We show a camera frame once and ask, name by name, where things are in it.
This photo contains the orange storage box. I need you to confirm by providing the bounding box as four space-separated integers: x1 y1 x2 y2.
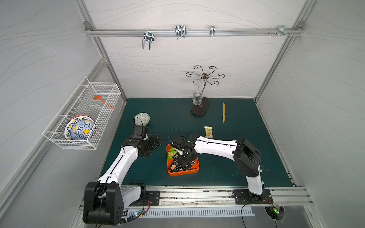
166 144 200 177

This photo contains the cream cookie packet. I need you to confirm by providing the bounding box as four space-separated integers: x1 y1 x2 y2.
204 126 214 138

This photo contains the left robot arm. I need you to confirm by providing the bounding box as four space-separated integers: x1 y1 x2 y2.
83 125 163 228

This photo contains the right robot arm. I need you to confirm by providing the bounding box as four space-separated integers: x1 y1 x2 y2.
171 135 264 198

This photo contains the green cookie packet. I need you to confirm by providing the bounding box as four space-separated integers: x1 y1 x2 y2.
167 147 177 160

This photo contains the black scrolled glass stand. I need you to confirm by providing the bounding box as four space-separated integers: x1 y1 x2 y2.
185 65 225 117

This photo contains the clear wine glass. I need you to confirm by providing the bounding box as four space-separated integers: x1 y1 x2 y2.
193 80 206 106

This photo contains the yellow wooden knife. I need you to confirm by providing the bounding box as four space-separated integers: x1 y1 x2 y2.
222 103 226 123

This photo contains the blue yellow patterned plate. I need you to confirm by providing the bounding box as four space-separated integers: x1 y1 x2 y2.
64 115 95 140

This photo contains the orange spoon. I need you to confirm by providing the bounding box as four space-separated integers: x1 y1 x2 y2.
94 95 116 110

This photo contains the double prong metal hook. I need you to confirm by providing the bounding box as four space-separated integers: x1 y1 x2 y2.
142 31 155 50

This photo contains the looped metal hook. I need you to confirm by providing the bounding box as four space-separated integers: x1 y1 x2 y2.
175 25 187 39

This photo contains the small metal clip hook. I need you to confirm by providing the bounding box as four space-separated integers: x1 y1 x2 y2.
209 25 215 37

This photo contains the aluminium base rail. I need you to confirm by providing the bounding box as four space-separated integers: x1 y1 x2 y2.
79 186 314 210

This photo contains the right metal hook bracket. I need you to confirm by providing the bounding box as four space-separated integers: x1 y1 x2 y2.
268 26 294 37

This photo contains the aluminium top rail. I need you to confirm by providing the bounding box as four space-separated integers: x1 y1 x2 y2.
85 28 305 38

